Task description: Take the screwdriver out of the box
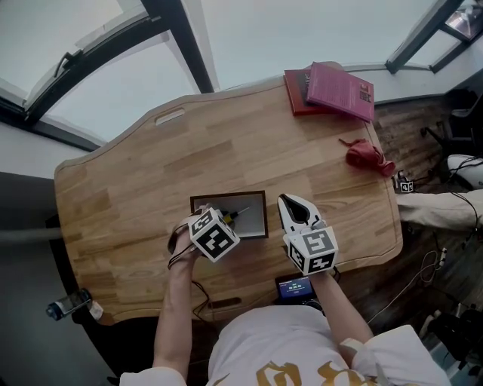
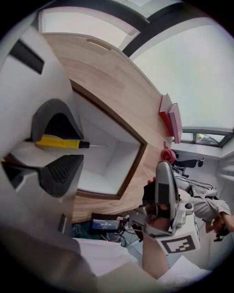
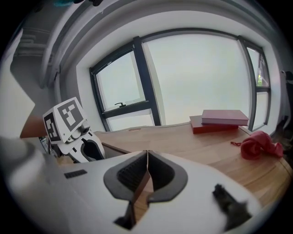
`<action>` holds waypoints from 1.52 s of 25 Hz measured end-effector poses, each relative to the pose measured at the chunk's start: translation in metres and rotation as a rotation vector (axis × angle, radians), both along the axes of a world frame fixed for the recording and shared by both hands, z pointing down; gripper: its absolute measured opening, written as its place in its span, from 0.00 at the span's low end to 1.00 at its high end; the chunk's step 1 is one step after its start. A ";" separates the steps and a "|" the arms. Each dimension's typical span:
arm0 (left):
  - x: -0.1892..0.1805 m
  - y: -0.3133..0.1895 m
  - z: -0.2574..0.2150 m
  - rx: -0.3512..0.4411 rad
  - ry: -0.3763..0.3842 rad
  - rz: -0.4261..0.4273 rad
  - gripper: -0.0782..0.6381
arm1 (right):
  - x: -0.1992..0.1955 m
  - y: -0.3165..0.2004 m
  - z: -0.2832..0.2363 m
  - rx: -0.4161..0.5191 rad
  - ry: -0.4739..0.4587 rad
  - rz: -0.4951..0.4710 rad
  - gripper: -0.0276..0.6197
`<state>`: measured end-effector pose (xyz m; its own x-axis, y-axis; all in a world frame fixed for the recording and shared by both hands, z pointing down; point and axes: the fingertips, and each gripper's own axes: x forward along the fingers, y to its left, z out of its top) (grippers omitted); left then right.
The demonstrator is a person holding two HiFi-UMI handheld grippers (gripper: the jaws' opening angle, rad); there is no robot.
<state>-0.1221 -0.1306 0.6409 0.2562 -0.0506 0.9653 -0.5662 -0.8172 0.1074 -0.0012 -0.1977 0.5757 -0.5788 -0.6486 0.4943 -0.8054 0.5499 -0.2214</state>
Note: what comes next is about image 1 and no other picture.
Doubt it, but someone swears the dark wooden box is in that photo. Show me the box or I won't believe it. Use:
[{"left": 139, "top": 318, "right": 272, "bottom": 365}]
[{"left": 189, "top": 190, "right": 269, "bottom": 239}]

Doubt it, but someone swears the black window with handle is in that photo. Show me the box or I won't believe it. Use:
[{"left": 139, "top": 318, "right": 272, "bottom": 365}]
[{"left": 0, "top": 0, "right": 216, "bottom": 152}]

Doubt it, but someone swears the dark red book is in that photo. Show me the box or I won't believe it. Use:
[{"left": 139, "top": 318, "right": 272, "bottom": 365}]
[{"left": 283, "top": 69, "right": 333, "bottom": 117}]

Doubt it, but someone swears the black window handle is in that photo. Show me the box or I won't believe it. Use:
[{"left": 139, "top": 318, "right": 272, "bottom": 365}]
[{"left": 55, "top": 51, "right": 82, "bottom": 75}]

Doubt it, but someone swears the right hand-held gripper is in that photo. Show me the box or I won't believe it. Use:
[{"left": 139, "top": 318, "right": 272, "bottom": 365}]
[{"left": 278, "top": 194, "right": 339, "bottom": 276}]

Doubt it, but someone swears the clear water bottle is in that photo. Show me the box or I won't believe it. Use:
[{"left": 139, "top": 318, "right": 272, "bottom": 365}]
[{"left": 45, "top": 288, "right": 92, "bottom": 321}]

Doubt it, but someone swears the black office chair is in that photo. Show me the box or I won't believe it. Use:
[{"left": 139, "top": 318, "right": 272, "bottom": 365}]
[{"left": 420, "top": 88, "right": 483, "bottom": 152}]

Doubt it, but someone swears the narrow black framed window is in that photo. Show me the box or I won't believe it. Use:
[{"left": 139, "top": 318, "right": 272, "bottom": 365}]
[{"left": 384, "top": 0, "right": 483, "bottom": 75}]

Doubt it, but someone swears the grey wall pipe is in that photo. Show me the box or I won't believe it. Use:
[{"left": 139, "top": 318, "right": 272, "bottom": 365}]
[{"left": 0, "top": 227, "right": 63, "bottom": 243}]

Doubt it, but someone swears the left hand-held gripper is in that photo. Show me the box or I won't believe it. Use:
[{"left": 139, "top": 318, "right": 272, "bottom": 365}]
[{"left": 187, "top": 207, "right": 241, "bottom": 264}]

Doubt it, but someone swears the pink book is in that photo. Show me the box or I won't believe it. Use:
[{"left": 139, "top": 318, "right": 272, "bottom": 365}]
[{"left": 305, "top": 62, "right": 375, "bottom": 124}]

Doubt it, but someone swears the yellow handled screwdriver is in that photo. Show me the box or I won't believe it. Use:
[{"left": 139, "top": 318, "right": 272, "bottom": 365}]
[{"left": 220, "top": 206, "right": 251, "bottom": 227}]

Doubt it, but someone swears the person's left forearm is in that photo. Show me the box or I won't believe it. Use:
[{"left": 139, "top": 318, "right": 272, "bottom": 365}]
[{"left": 152, "top": 256, "right": 197, "bottom": 378}]

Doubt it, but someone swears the black tablet with screen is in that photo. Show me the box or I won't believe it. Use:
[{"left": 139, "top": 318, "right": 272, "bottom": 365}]
[{"left": 275, "top": 276, "right": 314, "bottom": 302}]

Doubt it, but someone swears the red cloth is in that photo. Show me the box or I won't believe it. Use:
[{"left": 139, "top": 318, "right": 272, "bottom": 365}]
[{"left": 338, "top": 137, "right": 396, "bottom": 177}]

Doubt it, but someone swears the person's white printed shirt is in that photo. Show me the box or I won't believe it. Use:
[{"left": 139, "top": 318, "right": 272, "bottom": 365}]
[{"left": 119, "top": 305, "right": 452, "bottom": 386}]

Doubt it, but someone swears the white cable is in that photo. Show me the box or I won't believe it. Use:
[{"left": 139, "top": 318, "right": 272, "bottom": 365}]
[{"left": 368, "top": 250, "right": 439, "bottom": 325}]

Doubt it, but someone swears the spare grey gripper device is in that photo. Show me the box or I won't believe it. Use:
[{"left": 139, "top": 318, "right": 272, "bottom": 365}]
[{"left": 394, "top": 169, "right": 415, "bottom": 194}]

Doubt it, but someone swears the person's left hand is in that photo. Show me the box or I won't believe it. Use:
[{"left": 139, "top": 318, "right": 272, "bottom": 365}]
[{"left": 175, "top": 206, "right": 211, "bottom": 259}]

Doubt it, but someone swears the person's right forearm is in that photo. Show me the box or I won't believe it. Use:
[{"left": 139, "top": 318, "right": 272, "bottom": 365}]
[{"left": 311, "top": 269, "right": 374, "bottom": 340}]

